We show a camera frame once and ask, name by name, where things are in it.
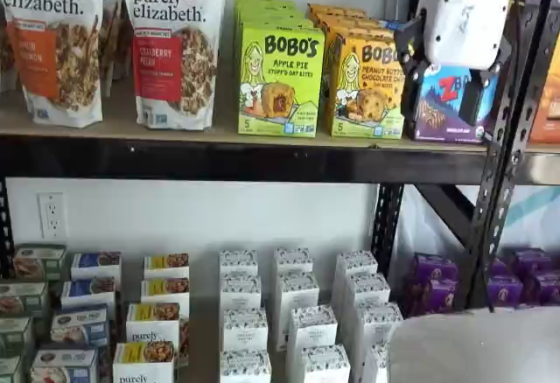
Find purple snack box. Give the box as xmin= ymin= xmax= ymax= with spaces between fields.
xmin=486 ymin=256 xmax=511 ymax=277
xmin=531 ymin=270 xmax=560 ymax=306
xmin=486 ymin=272 xmax=525 ymax=309
xmin=510 ymin=247 xmax=554 ymax=275
xmin=404 ymin=276 xmax=460 ymax=318
xmin=410 ymin=254 xmax=460 ymax=282

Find orange snack box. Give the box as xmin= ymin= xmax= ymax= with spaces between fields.
xmin=528 ymin=0 xmax=560 ymax=144

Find white wall power outlet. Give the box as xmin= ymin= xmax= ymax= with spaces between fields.
xmin=38 ymin=191 xmax=67 ymax=239

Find blue oatmeal box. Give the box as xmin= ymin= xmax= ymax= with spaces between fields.
xmin=50 ymin=303 xmax=111 ymax=350
xmin=70 ymin=250 xmax=123 ymax=284
xmin=59 ymin=275 xmax=117 ymax=310
xmin=29 ymin=347 xmax=100 ymax=383

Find granola pouch orange label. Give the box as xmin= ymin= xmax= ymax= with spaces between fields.
xmin=0 ymin=0 xmax=105 ymax=129

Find white patterned carton group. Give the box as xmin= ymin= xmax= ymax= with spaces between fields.
xmin=0 ymin=242 xmax=408 ymax=383

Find green oatmeal box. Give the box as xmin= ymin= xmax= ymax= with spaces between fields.
xmin=11 ymin=243 xmax=68 ymax=282
xmin=0 ymin=316 xmax=36 ymax=358
xmin=0 ymin=354 xmax=25 ymax=383
xmin=0 ymin=281 xmax=51 ymax=319

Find blue purple Zbar box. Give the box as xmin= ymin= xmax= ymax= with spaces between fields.
xmin=406 ymin=62 xmax=500 ymax=144
xmin=383 ymin=17 xmax=412 ymax=32

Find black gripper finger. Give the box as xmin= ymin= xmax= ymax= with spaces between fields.
xmin=393 ymin=17 xmax=433 ymax=124
xmin=458 ymin=39 xmax=513 ymax=126

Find particle board shelf panel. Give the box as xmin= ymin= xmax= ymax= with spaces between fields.
xmin=0 ymin=67 xmax=490 ymax=148
xmin=523 ymin=139 xmax=560 ymax=156

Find white organic pantry box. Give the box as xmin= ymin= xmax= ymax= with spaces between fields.
xmin=220 ymin=274 xmax=263 ymax=312
xmin=297 ymin=344 xmax=352 ymax=383
xmin=276 ymin=271 xmax=321 ymax=336
xmin=219 ymin=349 xmax=273 ymax=383
xmin=335 ymin=249 xmax=379 ymax=289
xmin=362 ymin=341 xmax=395 ymax=383
xmin=274 ymin=247 xmax=314 ymax=277
xmin=286 ymin=304 xmax=340 ymax=354
xmin=343 ymin=272 xmax=392 ymax=315
xmin=353 ymin=302 xmax=404 ymax=358
xmin=218 ymin=249 xmax=260 ymax=279
xmin=222 ymin=308 xmax=270 ymax=353

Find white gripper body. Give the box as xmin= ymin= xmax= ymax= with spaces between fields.
xmin=414 ymin=0 xmax=514 ymax=72

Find granola pouch red label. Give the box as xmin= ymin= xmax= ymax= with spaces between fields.
xmin=121 ymin=0 xmax=225 ymax=131

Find white granola pouch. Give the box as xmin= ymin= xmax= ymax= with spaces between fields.
xmin=98 ymin=0 xmax=133 ymax=95

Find yellow white granola box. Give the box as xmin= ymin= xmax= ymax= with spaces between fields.
xmin=143 ymin=252 xmax=191 ymax=282
xmin=125 ymin=302 xmax=191 ymax=358
xmin=139 ymin=276 xmax=191 ymax=308
xmin=112 ymin=341 xmax=179 ymax=383

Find yellow Bobo's peanut butter box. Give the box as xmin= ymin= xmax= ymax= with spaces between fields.
xmin=308 ymin=3 xmax=369 ymax=19
xmin=321 ymin=19 xmax=397 ymax=42
xmin=325 ymin=31 xmax=406 ymax=140
xmin=314 ymin=10 xmax=387 ymax=28

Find white plastic sheet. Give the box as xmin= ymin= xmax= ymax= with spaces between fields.
xmin=402 ymin=184 xmax=560 ymax=270

